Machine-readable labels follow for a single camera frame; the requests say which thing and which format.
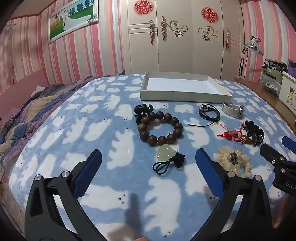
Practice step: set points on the black hair claw clip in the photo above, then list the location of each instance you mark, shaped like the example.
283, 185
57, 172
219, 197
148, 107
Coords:
141, 111

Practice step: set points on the wooden bed footboard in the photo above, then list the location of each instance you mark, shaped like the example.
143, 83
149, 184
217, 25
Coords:
254, 89

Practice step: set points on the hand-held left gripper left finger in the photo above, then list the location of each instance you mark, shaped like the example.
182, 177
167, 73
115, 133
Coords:
90, 169

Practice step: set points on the pink headboard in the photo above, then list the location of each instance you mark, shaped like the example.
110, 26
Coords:
23, 81

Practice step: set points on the cream wardrobe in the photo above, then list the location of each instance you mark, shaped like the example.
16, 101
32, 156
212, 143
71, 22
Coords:
185, 46

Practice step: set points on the purple storage box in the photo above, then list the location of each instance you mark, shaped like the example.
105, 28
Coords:
292, 67

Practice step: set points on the desk lamp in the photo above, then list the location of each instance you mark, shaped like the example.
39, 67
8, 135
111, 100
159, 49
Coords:
253, 46

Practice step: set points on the blue polar bear blanket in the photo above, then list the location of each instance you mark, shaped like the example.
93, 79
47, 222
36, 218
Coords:
92, 115

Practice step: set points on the white bear print box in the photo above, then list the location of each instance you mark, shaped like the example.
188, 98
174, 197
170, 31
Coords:
289, 92

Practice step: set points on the red knot charm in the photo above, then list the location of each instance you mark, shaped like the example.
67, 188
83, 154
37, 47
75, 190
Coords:
227, 135

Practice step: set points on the grey green storage bag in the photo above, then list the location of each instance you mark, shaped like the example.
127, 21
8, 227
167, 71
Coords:
272, 69

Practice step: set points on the framed wedding picture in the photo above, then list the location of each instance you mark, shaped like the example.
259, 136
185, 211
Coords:
69, 20

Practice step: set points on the black scrunchie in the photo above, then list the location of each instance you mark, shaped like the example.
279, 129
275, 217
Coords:
254, 129

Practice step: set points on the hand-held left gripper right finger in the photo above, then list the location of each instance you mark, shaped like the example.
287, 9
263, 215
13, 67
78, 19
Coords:
208, 171

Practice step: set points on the silver foil packet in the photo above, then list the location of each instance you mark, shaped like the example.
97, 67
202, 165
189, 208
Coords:
270, 87

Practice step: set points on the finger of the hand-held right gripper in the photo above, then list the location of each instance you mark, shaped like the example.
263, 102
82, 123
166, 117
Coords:
290, 143
268, 153

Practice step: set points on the red paper cut decoration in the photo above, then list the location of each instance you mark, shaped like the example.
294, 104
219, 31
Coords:
143, 7
209, 14

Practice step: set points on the person's right hand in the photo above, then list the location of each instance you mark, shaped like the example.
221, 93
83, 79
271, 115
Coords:
285, 208

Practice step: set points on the white shallow box tray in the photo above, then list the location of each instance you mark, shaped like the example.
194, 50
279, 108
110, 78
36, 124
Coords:
180, 85

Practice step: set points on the striped purple quilt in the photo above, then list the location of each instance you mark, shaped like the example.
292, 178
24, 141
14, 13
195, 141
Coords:
23, 115

